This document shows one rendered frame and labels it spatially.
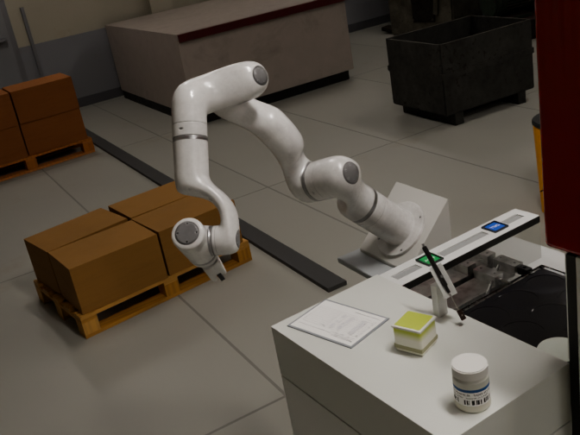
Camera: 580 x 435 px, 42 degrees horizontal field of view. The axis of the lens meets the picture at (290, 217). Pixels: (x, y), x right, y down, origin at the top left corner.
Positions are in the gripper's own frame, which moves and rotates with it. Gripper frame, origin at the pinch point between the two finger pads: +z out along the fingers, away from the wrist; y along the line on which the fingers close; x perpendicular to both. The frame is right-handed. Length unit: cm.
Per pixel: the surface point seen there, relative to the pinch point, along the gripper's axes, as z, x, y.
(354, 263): 38, 37, 9
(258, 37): 464, 130, -378
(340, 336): -21.1, 18.3, 39.4
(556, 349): -21, 58, 68
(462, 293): 6, 53, 42
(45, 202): 353, -119, -271
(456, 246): 10, 61, 29
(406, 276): -1, 43, 31
